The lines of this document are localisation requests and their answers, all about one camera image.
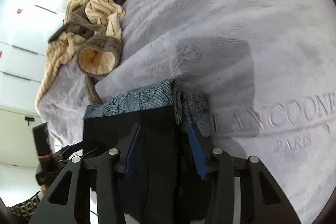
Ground black pants with patterned waistband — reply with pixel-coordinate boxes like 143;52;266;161
84;79;211;223

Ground person's left hand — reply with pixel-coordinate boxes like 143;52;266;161
41;184;51;196

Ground cream striped fleece robe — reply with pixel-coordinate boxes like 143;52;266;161
35;0;126;106

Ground grey embossed plush blanket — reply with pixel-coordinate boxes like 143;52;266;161
36;0;336;224

